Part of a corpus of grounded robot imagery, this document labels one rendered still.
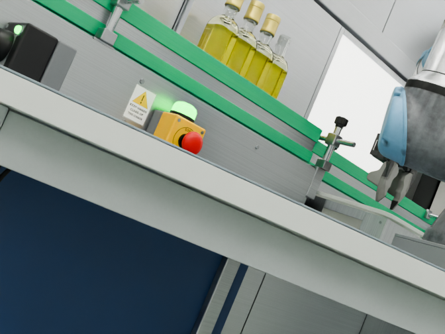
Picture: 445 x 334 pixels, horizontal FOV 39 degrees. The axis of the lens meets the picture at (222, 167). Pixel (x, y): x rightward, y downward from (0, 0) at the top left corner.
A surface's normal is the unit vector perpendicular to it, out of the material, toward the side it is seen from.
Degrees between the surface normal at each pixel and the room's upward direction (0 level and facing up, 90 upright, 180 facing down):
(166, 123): 90
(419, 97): 95
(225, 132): 90
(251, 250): 90
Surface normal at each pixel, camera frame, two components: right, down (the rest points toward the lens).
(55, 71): 0.62, 0.19
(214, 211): 0.34, 0.06
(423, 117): -0.25, -0.14
